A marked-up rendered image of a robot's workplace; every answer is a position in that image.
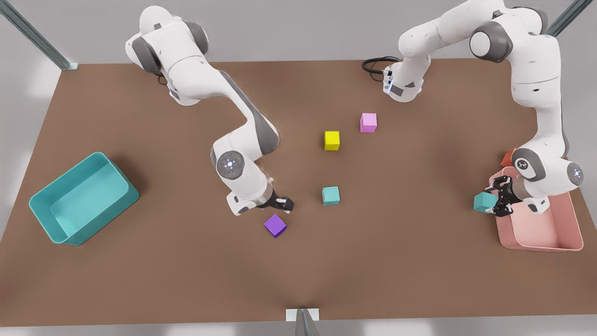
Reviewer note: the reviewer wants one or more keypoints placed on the pink plastic bin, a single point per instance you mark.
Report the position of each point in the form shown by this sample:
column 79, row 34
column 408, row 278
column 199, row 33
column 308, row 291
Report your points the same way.
column 541, row 224

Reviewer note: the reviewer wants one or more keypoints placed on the purple cube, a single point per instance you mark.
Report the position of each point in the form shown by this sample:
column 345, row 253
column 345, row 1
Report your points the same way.
column 275, row 226

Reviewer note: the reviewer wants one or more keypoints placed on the silver frame post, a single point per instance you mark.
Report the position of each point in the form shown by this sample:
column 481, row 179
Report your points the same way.
column 566, row 16
column 305, row 323
column 35, row 35

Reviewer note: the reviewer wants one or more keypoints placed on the pink cube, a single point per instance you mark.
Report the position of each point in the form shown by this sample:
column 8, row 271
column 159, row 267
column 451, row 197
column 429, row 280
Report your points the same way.
column 368, row 122

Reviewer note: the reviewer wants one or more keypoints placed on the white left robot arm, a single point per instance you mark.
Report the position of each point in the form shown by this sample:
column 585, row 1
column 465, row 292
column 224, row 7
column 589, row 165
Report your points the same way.
column 536, row 70

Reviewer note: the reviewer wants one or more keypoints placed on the red cube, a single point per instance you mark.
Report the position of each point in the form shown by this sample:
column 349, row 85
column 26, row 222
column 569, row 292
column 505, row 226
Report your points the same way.
column 508, row 158

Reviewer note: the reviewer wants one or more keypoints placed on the teal plastic bin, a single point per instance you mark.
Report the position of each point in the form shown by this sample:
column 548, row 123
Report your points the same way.
column 84, row 198

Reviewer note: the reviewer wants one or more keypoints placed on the teal cube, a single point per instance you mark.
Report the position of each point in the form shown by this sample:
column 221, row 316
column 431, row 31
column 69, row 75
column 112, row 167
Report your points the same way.
column 485, row 202
column 330, row 196

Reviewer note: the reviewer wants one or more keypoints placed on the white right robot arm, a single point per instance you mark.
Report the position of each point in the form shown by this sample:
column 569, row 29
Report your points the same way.
column 205, row 84

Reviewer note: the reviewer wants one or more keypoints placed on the yellow cube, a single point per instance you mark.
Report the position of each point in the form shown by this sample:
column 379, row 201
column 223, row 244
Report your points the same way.
column 332, row 140

